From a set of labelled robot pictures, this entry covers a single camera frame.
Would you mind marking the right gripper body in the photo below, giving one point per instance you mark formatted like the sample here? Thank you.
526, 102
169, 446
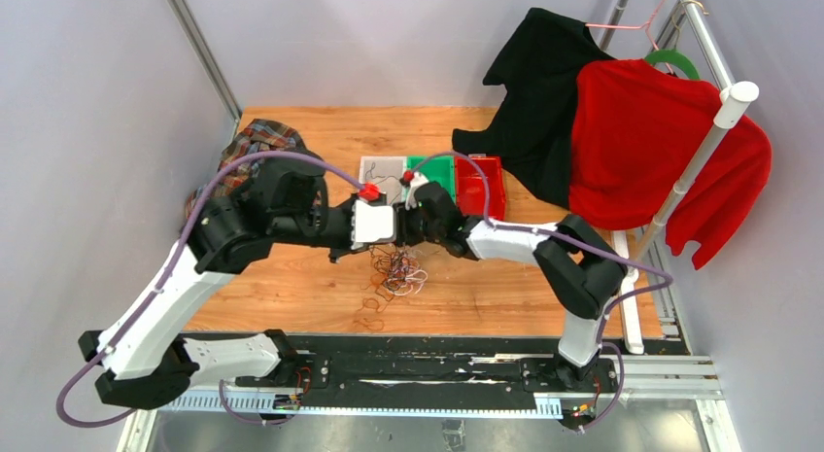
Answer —
412, 228

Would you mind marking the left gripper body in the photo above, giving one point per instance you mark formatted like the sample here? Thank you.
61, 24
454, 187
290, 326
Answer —
336, 229

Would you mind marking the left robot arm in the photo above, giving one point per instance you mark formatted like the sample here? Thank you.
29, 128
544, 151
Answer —
147, 362

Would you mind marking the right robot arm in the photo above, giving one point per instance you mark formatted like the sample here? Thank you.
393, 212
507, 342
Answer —
582, 270

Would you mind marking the red plastic bin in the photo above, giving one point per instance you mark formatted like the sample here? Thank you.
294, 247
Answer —
471, 192

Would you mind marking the green plastic bin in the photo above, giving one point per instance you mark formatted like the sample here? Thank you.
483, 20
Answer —
441, 170

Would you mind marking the white plastic bin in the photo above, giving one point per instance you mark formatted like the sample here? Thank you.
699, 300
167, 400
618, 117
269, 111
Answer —
385, 172

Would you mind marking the black t-shirt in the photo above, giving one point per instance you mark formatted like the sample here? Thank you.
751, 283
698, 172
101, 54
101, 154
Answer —
531, 131

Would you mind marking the red sweater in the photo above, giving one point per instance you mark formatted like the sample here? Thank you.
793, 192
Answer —
635, 131

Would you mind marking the green hanger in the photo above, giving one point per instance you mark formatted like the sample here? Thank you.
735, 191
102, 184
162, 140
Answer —
674, 58

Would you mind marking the white clothes rack pole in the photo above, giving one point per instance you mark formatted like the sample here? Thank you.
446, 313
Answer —
735, 100

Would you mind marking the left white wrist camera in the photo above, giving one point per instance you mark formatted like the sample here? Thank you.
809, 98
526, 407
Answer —
372, 224

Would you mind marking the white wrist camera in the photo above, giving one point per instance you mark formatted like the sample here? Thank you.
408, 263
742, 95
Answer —
411, 182
372, 224

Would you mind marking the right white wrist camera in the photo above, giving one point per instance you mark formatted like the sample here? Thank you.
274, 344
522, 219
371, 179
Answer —
411, 182

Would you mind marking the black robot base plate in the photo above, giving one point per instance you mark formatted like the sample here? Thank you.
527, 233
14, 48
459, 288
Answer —
431, 372

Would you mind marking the aluminium frame rail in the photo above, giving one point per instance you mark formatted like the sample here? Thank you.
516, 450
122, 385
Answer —
197, 40

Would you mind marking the pink wire hanger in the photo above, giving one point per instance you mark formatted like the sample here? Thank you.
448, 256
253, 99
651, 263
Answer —
614, 22

